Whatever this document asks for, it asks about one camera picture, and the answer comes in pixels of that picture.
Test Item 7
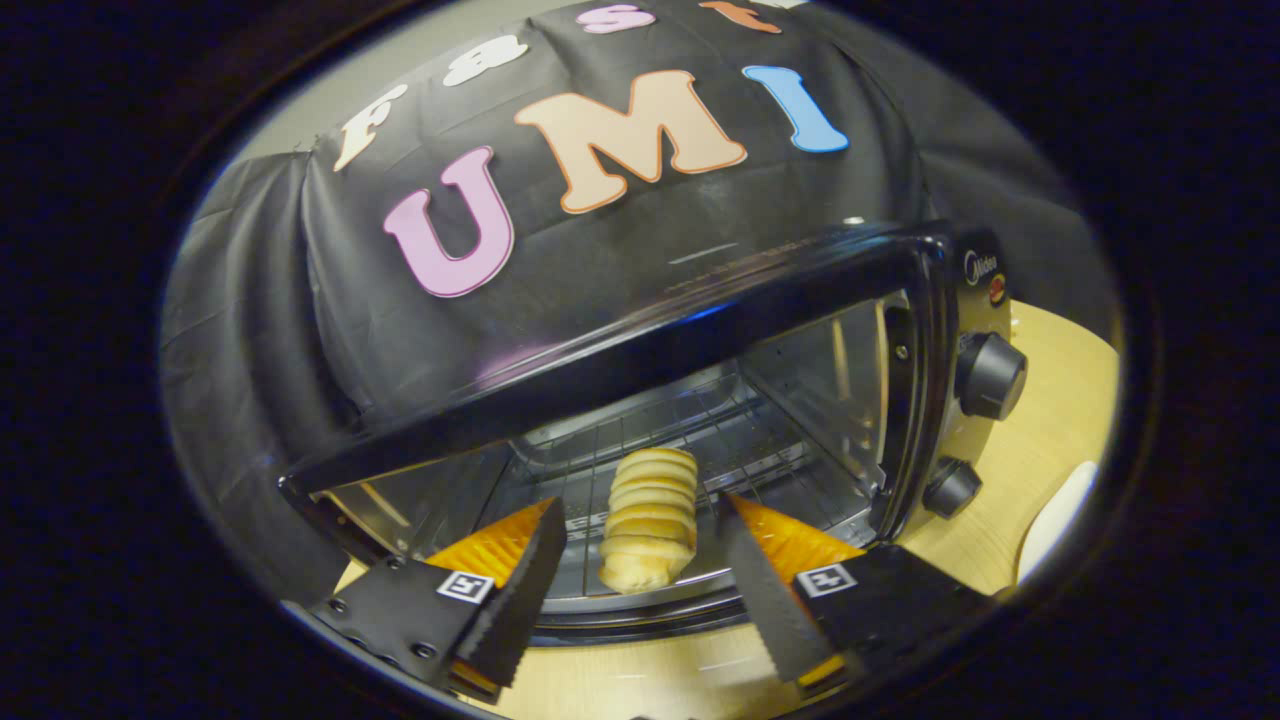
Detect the white square plate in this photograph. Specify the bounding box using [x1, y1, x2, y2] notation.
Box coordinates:
[1015, 460, 1101, 586]

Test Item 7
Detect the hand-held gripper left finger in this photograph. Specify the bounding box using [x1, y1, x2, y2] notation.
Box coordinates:
[285, 497, 569, 701]

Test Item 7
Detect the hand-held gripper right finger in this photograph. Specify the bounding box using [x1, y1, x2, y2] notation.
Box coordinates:
[718, 492, 1001, 698]

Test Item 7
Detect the spiral bread roll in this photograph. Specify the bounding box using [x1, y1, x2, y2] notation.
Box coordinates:
[598, 447, 700, 595]

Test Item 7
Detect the black backdrop cloth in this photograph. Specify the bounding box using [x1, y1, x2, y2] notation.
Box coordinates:
[160, 0, 1121, 601]

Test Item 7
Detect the black toaster oven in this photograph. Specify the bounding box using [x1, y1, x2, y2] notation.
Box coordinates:
[278, 218, 1029, 646]

